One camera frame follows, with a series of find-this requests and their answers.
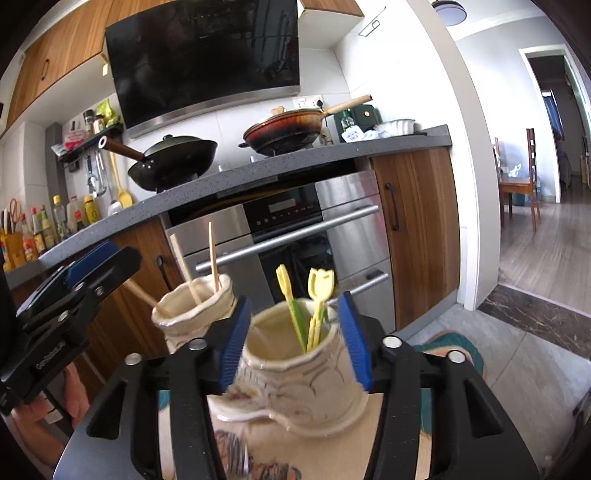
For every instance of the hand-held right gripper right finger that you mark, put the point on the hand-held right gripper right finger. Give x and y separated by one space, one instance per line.
355 341

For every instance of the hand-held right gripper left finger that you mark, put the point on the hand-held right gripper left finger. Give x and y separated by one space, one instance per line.
235 341

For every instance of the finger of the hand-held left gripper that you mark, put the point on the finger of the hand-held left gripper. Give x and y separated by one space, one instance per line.
117 270
92 261

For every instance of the wooden chopstick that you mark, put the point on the wooden chopstick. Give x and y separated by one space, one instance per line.
214 258
145 297
184 267

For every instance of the yellow tulip-shaped pick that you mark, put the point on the yellow tulip-shaped pick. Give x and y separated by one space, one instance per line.
319 284

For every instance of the white floral ceramic utensil holder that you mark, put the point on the white floral ceramic utensil holder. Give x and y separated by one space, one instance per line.
295 378

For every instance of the person's left hand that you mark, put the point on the person's left hand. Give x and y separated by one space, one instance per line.
76 392

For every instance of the large wooden cabinet door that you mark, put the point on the large wooden cabinet door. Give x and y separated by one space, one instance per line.
138 249

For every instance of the row of sauce bottles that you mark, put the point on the row of sauce bottles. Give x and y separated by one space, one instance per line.
60 221

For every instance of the yellow spatula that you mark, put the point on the yellow spatula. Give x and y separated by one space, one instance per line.
123 196

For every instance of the hanging metal utensil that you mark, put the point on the hanging metal utensil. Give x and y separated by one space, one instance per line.
96 177

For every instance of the white ceramic holder tray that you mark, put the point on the white ceramic holder tray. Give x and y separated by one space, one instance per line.
323 427

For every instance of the printed teal and beige cloth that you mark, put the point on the printed teal and beige cloth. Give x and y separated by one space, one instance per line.
332 454

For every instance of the pink packet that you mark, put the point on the pink packet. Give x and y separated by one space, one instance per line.
75 141

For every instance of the spice jar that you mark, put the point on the spice jar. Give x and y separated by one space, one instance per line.
92 122

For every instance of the narrow wooden cabinet door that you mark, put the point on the narrow wooden cabinet door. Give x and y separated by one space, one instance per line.
425 221

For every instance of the stainless steel oven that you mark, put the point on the stainless steel oven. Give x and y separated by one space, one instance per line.
355 198

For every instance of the green packet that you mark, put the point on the green packet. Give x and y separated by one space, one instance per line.
107 113

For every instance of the grey speckled countertop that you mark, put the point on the grey speckled countertop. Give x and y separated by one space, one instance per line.
277 166

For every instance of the wooden upper cabinet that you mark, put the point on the wooden upper cabinet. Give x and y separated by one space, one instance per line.
55 60

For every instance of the glass bottle with label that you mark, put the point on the glass bottle with label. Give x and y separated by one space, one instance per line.
351 129

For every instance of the brown frying pan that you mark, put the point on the brown frying pan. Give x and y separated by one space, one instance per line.
281 131

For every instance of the white fluted dish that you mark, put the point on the white fluted dish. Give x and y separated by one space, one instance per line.
395 128

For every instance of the wooden dining chair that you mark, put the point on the wooden dining chair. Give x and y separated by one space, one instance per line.
515 187

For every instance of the green countertop appliance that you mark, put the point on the green countertop appliance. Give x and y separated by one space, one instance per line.
369 115

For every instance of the black range hood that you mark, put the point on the black range hood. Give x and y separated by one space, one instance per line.
203 60

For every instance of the round ceiling lamp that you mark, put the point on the round ceiling lamp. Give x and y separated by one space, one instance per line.
449 11

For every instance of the black wall shelf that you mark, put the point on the black wall shelf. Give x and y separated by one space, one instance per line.
87 150

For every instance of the white wall socket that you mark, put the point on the white wall socket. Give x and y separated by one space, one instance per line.
307 102

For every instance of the metal wall bracket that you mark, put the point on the metal wall bracket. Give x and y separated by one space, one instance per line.
369 28

